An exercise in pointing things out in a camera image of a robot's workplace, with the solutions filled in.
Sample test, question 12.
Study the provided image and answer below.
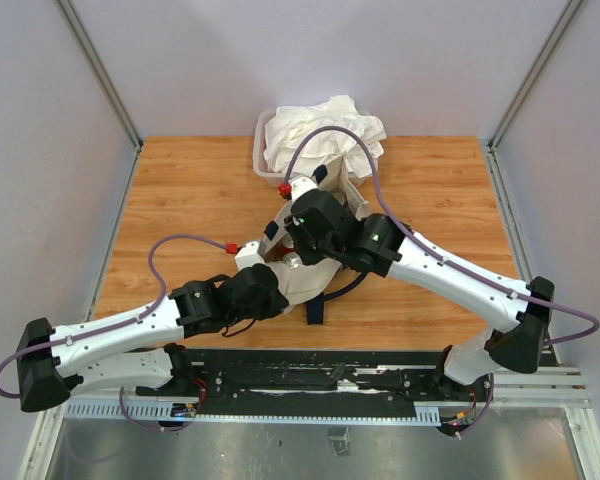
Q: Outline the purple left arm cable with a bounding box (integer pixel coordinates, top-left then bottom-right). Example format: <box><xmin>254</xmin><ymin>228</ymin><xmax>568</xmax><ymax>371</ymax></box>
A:
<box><xmin>0</xmin><ymin>233</ymin><xmax>231</xmax><ymax>434</ymax></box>

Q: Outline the white plastic basket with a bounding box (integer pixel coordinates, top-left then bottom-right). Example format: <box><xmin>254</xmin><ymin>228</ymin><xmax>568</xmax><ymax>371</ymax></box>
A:
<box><xmin>252</xmin><ymin>109</ymin><xmax>381</xmax><ymax>189</ymax></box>

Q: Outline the red soda can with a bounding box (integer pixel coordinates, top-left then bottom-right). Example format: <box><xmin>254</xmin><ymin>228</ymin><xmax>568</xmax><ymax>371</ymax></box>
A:
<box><xmin>282</xmin><ymin>252</ymin><xmax>303</xmax><ymax>270</ymax></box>
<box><xmin>279</xmin><ymin>244</ymin><xmax>295</xmax><ymax>254</ymax></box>

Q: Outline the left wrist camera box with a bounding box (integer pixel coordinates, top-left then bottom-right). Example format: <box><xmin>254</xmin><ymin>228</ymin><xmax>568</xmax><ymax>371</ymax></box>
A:
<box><xmin>225</xmin><ymin>240</ymin><xmax>265</xmax><ymax>271</ymax></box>

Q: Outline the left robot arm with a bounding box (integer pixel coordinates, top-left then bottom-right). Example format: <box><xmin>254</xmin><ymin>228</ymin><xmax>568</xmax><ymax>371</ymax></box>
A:
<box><xmin>16</xmin><ymin>263</ymin><xmax>289</xmax><ymax>413</ymax></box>

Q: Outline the white crumpled cloth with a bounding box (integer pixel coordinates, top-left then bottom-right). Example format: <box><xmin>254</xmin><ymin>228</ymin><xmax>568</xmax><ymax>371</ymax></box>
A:
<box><xmin>263</xmin><ymin>94</ymin><xmax>386</xmax><ymax>180</ymax></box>

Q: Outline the cream canvas tote bag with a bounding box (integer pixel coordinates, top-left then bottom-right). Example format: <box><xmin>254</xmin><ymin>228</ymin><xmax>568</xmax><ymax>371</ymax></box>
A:
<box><xmin>261</xmin><ymin>159</ymin><xmax>371</xmax><ymax>314</ymax></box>

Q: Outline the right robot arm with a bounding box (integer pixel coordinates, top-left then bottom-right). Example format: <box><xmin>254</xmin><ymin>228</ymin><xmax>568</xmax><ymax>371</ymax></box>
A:
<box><xmin>284</xmin><ymin>186</ymin><xmax>554</xmax><ymax>400</ymax></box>

